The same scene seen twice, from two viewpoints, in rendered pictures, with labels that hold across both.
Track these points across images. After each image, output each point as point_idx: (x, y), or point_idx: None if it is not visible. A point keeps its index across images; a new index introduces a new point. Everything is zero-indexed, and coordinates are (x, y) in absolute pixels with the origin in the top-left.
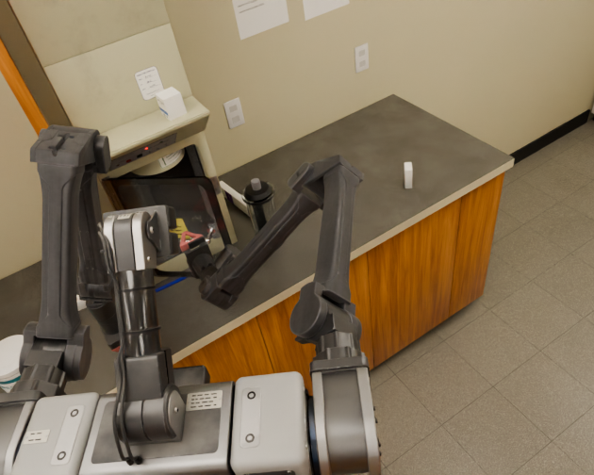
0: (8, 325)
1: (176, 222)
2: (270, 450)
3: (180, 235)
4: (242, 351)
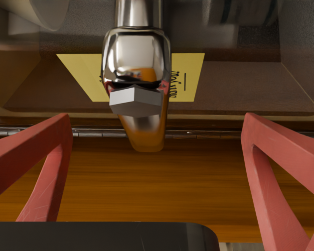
0: (259, 249)
1: (97, 72)
2: None
3: (180, 76)
4: None
